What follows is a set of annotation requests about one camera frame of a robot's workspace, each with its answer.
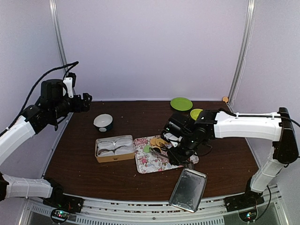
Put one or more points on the silver metal tin lid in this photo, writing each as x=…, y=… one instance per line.
x=188, y=190

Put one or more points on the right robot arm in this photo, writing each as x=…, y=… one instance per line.
x=186, y=134

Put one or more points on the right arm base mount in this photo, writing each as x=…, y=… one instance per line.
x=242, y=201

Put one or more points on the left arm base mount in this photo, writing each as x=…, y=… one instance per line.
x=62, y=201

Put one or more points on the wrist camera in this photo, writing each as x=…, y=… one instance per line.
x=170, y=138
x=69, y=84

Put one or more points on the green plate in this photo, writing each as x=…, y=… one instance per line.
x=181, y=104

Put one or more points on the left aluminium frame post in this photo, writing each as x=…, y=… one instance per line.
x=56, y=24

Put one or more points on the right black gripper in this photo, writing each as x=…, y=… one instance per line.
x=177, y=157

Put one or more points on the front aluminium rail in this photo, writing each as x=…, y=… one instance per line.
x=212, y=211

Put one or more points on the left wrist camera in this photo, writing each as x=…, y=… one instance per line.
x=69, y=84

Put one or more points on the beige cookie tin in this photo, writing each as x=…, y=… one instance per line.
x=114, y=149

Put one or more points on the tan biscuit cookie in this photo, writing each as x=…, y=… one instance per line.
x=160, y=142
x=153, y=142

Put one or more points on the aluminium frame post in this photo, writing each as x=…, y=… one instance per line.
x=56, y=24
x=241, y=62

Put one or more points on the right aluminium frame post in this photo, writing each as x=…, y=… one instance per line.
x=241, y=62

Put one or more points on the floral rectangular tray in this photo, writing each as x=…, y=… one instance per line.
x=147, y=163

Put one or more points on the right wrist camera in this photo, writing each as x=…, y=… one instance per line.
x=170, y=138

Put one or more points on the white and dark bowl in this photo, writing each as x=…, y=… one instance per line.
x=103, y=123

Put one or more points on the metal tongs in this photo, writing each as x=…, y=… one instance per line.
x=185, y=163

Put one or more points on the green bowl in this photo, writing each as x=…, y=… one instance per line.
x=195, y=113

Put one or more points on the green cookie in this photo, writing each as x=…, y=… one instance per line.
x=147, y=149

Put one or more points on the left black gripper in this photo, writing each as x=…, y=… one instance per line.
x=78, y=108

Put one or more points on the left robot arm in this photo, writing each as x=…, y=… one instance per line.
x=56, y=101

